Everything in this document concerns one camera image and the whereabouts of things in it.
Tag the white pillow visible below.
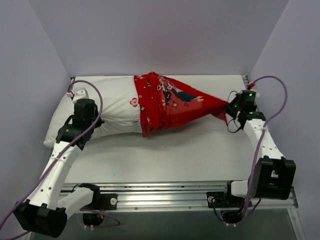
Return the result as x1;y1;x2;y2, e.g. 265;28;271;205
43;76;142;148

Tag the red patterned pillowcase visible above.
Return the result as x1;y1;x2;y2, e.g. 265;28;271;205
133;72;228;138

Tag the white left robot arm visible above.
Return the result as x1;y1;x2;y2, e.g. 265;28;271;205
13;98;102;238

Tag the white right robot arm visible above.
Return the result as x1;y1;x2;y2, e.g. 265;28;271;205
222;90;296;207

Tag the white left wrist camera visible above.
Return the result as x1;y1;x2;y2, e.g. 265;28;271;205
66;88;89;103

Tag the aluminium side rail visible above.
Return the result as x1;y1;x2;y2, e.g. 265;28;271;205
241;75;250;89

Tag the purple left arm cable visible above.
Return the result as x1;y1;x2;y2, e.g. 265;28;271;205
0;79;121;240

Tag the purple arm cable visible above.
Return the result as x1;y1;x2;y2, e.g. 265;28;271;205
241;75;288;223
0;79;121;240

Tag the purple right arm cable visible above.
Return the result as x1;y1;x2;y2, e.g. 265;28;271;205
241;75;288;223

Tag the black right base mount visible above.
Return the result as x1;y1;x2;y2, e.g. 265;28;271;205
206;191;245;226

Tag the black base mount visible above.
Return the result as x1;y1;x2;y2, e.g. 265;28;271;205
206;191;245;226
78;193;121;230

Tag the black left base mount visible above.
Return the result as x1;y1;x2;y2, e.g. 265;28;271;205
78;193;121;230

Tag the aluminium front rail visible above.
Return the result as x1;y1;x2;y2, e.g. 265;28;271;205
59;181;299;214

